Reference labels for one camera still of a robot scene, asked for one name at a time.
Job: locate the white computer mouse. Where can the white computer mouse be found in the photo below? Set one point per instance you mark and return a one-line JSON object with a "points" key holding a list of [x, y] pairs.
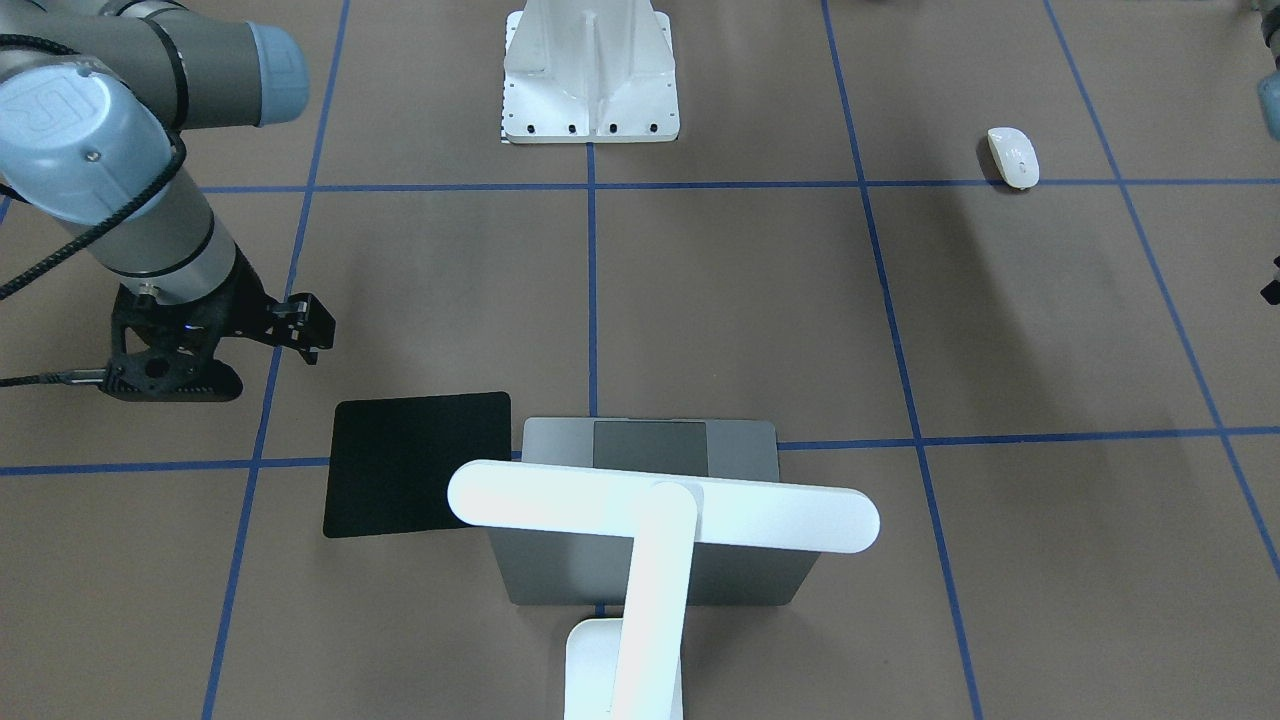
{"points": [[1015, 158]]}

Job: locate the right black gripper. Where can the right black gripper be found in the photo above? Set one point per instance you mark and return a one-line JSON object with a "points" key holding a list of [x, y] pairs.
{"points": [[243, 307]]}

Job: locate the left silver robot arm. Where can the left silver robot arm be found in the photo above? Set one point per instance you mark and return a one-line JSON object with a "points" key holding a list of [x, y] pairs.
{"points": [[1268, 87]]}

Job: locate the white camera pole base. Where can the white camera pole base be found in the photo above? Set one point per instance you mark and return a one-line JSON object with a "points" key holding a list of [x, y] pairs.
{"points": [[589, 72]]}

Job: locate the black mouse pad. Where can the black mouse pad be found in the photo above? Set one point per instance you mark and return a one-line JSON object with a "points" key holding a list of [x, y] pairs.
{"points": [[392, 460]]}

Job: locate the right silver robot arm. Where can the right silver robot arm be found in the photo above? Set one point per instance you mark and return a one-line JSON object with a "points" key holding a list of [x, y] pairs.
{"points": [[96, 98]]}

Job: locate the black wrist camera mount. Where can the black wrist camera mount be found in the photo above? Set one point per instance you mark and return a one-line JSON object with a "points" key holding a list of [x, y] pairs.
{"points": [[165, 360]]}

